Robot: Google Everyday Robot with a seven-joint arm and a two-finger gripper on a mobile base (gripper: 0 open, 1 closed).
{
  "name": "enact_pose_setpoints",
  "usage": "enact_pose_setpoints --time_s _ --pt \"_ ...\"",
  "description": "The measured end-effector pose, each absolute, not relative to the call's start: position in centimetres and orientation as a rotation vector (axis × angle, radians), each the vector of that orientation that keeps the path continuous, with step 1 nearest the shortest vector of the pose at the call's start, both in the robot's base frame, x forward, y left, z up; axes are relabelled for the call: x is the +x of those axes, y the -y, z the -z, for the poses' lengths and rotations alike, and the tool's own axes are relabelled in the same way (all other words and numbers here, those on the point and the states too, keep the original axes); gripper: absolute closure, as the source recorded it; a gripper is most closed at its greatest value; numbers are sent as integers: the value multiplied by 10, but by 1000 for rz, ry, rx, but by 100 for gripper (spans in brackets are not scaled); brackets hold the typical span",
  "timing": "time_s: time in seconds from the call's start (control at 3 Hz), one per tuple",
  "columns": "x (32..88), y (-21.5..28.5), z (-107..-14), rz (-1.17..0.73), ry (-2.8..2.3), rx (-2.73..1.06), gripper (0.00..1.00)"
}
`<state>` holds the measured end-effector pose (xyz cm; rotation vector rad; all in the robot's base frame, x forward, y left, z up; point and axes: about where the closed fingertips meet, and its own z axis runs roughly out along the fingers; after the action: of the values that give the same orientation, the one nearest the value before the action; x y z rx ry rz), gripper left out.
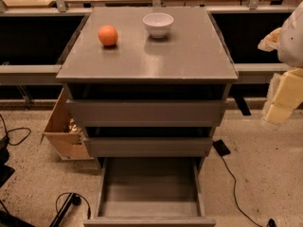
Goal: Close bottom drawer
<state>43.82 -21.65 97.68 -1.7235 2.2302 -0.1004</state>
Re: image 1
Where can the black stand with cable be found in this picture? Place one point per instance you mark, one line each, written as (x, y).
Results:
(71, 199)

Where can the brown cardboard box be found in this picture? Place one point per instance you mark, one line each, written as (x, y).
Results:
(62, 134)

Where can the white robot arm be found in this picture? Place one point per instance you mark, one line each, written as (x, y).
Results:
(287, 41)

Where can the grey drawer cabinet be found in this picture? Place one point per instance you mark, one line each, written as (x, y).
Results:
(189, 63)

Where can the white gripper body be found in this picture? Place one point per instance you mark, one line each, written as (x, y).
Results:
(293, 43)

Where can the grey bottom drawer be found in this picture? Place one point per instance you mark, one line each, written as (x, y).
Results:
(149, 192)

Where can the grey drawer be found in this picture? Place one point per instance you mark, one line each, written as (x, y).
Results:
(149, 192)
(148, 147)
(147, 113)

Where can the black equipment left edge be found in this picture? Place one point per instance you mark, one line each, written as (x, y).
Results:
(6, 218)

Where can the black power adapter with cable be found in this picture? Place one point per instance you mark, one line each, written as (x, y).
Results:
(223, 150)

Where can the yellowish foam gripper finger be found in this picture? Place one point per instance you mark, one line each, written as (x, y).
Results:
(277, 115)

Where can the white ceramic bowl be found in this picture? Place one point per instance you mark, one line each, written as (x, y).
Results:
(158, 24)

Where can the orange ball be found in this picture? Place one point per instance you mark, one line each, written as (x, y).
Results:
(108, 35)

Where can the grey middle drawer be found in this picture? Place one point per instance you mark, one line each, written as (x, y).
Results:
(148, 147)

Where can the grey top drawer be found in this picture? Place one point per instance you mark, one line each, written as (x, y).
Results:
(147, 113)

